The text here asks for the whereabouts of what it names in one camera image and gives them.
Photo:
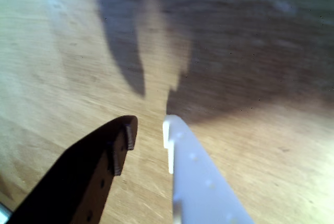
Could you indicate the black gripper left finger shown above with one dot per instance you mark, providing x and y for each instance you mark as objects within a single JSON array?
[{"x": 75, "y": 177}]

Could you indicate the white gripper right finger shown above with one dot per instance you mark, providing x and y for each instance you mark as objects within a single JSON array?
[{"x": 201, "y": 179}]

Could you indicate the white grey object at edge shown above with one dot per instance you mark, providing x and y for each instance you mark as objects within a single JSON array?
[{"x": 4, "y": 212}]

